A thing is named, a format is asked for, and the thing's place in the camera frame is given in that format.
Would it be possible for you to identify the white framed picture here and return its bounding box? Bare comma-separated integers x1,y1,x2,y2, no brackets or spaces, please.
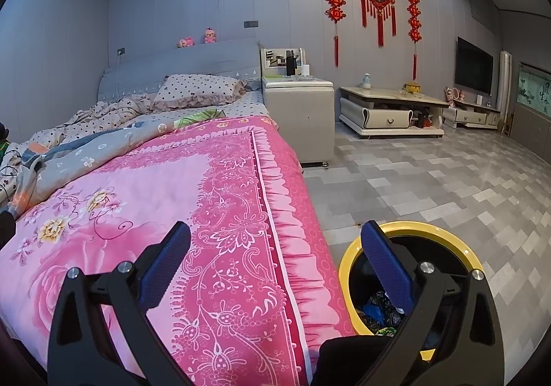
260,48,307,79

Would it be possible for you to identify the person's black-clad knee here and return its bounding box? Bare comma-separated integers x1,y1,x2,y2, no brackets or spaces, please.
310,334,403,386

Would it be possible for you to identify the grey cabinet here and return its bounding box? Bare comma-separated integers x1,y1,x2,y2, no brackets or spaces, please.
510,102,551,163

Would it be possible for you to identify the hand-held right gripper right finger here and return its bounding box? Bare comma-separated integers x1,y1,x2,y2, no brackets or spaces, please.
361,220,505,386

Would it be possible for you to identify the polka-dot pillow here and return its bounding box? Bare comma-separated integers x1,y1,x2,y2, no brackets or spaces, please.
150,74,248,111

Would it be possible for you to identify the black flat television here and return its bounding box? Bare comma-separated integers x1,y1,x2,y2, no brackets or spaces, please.
455,36,494,95

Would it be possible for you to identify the glass fish tank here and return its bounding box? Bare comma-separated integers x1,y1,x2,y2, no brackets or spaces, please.
517,62,551,117

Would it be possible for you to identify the grey upholstered bed headboard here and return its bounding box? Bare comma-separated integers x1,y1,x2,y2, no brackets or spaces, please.
98,38,262,102

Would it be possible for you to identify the pink floral blanket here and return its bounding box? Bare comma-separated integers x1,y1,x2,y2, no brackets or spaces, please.
0,115,356,386

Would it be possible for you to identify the white tv stand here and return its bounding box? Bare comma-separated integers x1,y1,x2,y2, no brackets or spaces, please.
443,98,502,129

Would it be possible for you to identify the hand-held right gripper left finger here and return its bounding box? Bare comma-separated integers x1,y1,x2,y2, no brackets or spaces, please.
47,221,192,386

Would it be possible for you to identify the white nightstand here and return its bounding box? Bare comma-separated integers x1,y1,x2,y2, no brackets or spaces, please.
262,77,335,167

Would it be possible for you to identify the grey floral blanket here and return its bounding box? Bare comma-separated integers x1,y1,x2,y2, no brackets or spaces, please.
0,117,229,215

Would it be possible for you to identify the white standing air conditioner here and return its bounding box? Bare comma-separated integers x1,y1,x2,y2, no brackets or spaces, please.
498,50,514,113

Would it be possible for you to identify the white coffee table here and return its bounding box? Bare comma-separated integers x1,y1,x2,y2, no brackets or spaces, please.
339,86,449,139

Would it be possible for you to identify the blue rubber glove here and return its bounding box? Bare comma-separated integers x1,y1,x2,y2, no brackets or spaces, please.
362,303,390,326

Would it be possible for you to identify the polka-dot quilt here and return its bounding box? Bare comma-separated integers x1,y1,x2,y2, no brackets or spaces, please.
26,95,160,146

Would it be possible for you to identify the yellow-rimmed black trash bin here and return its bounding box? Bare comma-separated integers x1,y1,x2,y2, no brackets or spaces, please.
338,220,483,363

